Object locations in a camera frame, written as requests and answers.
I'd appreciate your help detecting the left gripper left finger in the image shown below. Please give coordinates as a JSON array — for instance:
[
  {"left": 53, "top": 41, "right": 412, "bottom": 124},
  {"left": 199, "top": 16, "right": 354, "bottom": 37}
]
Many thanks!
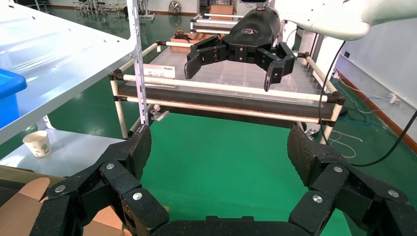
[{"left": 29, "top": 123, "right": 170, "bottom": 236}]

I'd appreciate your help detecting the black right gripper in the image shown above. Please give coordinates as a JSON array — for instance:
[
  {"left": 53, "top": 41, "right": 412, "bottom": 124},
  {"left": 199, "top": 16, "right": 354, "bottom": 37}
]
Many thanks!
[{"left": 183, "top": 6, "right": 297, "bottom": 92}]

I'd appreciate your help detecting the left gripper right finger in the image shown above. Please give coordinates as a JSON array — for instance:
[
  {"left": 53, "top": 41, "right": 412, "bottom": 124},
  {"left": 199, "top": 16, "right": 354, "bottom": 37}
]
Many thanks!
[{"left": 286, "top": 124, "right": 417, "bottom": 236}]

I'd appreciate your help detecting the plain cardboard carton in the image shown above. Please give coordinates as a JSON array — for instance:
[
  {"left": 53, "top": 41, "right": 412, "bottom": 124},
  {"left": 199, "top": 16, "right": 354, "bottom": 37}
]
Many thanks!
[{"left": 209, "top": 3, "right": 236, "bottom": 21}]

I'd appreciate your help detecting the brown box of parts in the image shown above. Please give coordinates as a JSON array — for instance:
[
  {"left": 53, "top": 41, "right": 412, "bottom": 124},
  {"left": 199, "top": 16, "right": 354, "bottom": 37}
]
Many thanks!
[{"left": 169, "top": 29, "right": 212, "bottom": 55}]

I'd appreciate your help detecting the brown cardboard box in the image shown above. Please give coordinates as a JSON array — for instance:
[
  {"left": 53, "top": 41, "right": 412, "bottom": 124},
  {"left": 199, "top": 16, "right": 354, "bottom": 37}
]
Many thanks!
[{"left": 0, "top": 177, "right": 131, "bottom": 236}]

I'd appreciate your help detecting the blue plastic tray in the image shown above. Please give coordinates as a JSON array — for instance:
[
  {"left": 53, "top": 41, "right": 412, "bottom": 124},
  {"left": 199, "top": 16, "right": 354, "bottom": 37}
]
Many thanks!
[{"left": 0, "top": 68, "right": 29, "bottom": 129}]

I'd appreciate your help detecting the white table board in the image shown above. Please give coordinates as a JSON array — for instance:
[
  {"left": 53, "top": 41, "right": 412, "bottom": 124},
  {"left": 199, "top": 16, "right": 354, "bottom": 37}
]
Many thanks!
[{"left": 0, "top": 128, "right": 128, "bottom": 178}]

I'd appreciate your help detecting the white paper cup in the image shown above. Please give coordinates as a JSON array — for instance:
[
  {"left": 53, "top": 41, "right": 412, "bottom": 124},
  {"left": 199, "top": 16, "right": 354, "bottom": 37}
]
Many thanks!
[{"left": 23, "top": 130, "right": 52, "bottom": 158}]

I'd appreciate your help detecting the white label card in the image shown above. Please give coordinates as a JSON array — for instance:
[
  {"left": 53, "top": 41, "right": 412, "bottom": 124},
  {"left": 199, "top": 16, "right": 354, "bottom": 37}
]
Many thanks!
[{"left": 143, "top": 64, "right": 176, "bottom": 80}]

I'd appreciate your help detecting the standing fan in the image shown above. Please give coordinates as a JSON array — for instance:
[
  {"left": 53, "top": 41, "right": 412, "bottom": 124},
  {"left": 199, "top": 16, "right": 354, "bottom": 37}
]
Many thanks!
[{"left": 168, "top": 0, "right": 182, "bottom": 15}]

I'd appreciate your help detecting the silver binder clip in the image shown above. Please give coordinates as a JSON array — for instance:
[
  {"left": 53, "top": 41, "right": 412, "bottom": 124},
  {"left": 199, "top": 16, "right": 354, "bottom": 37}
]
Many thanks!
[{"left": 149, "top": 104, "right": 170, "bottom": 122}]

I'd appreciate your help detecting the perforated steel shelf strut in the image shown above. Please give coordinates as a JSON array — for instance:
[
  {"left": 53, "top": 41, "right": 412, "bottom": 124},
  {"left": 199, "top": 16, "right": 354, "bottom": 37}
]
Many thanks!
[{"left": 126, "top": 0, "right": 150, "bottom": 128}]

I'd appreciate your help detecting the white metal shelf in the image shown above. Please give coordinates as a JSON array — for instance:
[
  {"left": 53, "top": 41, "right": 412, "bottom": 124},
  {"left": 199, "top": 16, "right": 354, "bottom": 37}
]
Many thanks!
[{"left": 0, "top": 0, "right": 138, "bottom": 146}]

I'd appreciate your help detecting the black stool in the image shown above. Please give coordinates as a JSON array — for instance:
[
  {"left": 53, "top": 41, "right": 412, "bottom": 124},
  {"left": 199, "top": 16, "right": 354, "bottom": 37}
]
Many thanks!
[
  {"left": 74, "top": 0, "right": 93, "bottom": 15},
  {"left": 95, "top": 0, "right": 109, "bottom": 16}
]

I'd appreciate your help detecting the pipe frame cart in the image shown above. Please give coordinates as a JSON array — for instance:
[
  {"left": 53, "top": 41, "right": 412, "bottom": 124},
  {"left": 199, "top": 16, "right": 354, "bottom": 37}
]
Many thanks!
[{"left": 109, "top": 13, "right": 347, "bottom": 146}]

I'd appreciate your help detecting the white floor cable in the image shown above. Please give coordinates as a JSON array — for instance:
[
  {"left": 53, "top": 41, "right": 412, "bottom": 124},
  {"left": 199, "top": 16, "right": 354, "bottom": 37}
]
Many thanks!
[{"left": 327, "top": 130, "right": 364, "bottom": 159}]

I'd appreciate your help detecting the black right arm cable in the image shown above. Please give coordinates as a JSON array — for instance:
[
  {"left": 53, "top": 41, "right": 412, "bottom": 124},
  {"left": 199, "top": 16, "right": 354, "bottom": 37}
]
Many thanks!
[{"left": 318, "top": 40, "right": 417, "bottom": 167}]

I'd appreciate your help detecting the blue floor cable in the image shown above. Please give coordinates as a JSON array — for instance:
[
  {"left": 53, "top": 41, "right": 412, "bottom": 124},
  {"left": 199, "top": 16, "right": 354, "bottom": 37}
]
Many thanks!
[{"left": 335, "top": 78, "right": 391, "bottom": 126}]

